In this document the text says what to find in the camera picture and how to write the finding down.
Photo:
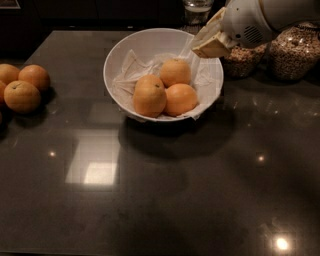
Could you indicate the white paper liner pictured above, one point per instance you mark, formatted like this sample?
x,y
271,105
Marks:
x,y
130,71

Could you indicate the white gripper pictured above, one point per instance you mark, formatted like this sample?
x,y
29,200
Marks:
x,y
244,20

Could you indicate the glass jar of grains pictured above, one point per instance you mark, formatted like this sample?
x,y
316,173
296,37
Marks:
x,y
294,52
242,61
196,14

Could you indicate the left glass jar of grains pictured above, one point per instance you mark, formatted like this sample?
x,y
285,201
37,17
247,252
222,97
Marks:
x,y
196,14

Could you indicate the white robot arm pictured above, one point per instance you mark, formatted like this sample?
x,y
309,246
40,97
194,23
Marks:
x,y
283,14

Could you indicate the orange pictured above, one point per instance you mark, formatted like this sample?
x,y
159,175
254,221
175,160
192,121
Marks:
x,y
36,75
2,88
149,99
181,98
22,97
174,71
150,79
8,73

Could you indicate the middle glass jar of grains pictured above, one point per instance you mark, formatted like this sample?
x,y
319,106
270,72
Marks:
x,y
242,61

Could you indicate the white bowl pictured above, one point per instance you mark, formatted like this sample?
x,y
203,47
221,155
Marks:
x,y
143,43

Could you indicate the right glass jar of grains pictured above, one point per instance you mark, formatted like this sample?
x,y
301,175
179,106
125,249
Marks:
x,y
294,52

